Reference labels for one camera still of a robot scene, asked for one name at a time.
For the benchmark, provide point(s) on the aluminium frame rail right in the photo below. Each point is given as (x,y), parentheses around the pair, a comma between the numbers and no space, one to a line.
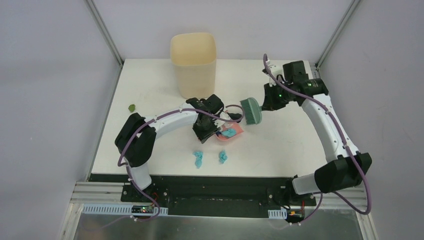
(351,9)

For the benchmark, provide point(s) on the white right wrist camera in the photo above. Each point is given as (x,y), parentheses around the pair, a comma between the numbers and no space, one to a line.
(276,71)

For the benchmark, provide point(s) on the aluminium frame rail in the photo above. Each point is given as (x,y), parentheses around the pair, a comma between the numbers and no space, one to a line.
(98,20)
(351,9)

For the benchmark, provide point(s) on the light blue long paper scrap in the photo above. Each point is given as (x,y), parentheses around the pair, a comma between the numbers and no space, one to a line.
(198,159)

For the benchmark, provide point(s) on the beige plastic waste bin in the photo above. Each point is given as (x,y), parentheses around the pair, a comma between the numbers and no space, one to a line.
(194,60)

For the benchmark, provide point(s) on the controller circuit board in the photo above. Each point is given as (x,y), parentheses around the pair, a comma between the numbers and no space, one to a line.
(295,217)
(142,209)

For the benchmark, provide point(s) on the right controller circuit board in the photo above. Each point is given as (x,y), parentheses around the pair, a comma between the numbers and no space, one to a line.
(295,217)

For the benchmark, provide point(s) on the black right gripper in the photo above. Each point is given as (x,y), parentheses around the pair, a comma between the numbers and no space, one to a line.
(270,103)

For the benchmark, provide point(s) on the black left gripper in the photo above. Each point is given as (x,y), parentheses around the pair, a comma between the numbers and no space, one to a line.
(205,133)

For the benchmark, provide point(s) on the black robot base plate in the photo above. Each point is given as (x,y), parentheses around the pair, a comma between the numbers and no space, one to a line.
(212,196)

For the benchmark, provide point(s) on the white paper scrap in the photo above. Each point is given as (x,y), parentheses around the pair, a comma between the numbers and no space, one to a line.
(226,126)

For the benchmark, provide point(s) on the left controller circuit board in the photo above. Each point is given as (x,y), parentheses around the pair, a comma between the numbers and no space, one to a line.
(142,209)

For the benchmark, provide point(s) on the aluminium frame rail left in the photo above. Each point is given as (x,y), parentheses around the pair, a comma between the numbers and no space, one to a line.
(98,20)

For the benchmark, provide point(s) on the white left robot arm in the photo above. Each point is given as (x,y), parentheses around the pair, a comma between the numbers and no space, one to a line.
(136,139)

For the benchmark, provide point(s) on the light blue small paper scrap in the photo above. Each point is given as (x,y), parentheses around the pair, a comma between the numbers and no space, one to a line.
(222,157)

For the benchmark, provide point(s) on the green paper scrap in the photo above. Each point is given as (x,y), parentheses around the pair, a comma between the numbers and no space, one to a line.
(131,108)

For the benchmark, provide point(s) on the light blue paper scrap upper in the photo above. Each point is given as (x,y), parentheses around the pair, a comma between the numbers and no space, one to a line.
(229,133)

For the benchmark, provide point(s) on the pink plastic dustpan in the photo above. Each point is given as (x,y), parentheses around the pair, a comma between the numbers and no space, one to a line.
(236,126)

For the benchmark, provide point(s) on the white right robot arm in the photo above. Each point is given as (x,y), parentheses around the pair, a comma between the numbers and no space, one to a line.
(346,164)

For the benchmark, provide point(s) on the mint green hand brush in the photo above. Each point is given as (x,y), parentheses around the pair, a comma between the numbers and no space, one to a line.
(252,111)

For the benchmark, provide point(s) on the black flat paper scrap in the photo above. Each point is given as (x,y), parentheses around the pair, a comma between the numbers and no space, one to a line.
(235,116)

